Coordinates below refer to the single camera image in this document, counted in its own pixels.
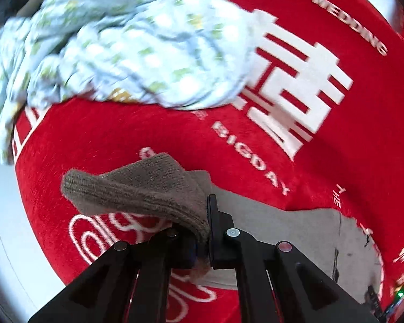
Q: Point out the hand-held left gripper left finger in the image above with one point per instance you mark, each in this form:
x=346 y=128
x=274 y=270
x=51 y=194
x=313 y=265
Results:
x=191 y=250

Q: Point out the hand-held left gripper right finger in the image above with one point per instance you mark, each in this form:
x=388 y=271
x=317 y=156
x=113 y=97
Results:
x=212 y=237

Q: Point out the grey-brown knit sweater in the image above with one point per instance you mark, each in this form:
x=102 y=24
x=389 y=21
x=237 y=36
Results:
x=148 y=188

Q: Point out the light blue patterned cloth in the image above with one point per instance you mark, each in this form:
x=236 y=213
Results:
x=138 y=40

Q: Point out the red blanket with white print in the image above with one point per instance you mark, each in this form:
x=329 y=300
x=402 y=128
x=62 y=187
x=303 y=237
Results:
x=340 y=165

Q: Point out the white bed sheet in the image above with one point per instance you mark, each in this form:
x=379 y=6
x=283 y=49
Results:
x=6 y=242

